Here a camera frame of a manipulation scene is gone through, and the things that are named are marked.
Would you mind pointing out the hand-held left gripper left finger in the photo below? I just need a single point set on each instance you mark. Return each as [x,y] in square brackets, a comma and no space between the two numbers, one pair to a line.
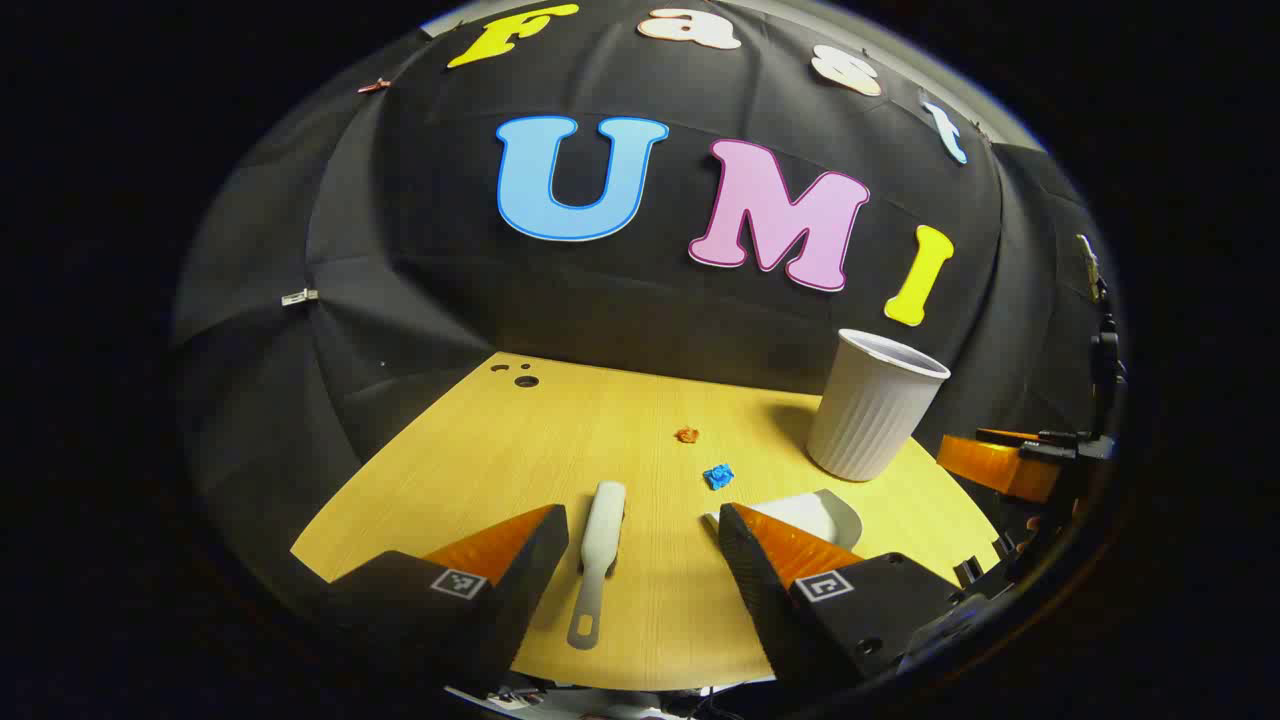
[535,560]

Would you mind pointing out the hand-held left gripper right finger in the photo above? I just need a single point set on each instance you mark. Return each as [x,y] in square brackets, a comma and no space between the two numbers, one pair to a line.
[748,565]

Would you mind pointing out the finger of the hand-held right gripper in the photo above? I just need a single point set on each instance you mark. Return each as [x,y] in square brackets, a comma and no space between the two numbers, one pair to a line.
[995,468]

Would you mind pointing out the small white broom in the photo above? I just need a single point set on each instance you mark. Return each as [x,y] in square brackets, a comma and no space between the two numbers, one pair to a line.
[605,530]

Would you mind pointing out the grey white dustpan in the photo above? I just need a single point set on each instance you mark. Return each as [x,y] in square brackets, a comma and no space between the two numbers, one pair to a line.
[820,515]

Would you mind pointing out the blue paper scrap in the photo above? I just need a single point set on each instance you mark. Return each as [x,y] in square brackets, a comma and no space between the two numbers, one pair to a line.
[718,477]

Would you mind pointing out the white ribbed garbage bin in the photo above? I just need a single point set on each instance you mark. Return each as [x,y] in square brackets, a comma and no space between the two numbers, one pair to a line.
[870,415]

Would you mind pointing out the wooden desktop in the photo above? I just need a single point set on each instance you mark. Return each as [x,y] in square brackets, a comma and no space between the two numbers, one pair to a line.
[600,430]

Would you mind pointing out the pale metal clip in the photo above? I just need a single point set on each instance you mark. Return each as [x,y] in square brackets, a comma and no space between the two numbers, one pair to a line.
[1089,262]

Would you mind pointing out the black desk edge clamp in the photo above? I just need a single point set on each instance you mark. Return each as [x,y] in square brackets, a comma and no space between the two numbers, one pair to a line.
[985,572]

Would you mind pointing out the black backdrop cloth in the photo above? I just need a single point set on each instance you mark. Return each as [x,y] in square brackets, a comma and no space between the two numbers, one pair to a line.
[420,250]

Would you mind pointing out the silver metal clip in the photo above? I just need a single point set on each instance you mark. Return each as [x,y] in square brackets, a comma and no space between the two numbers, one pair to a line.
[298,297]

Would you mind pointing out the copper metal clip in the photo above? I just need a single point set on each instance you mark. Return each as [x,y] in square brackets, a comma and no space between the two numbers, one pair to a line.
[374,86]

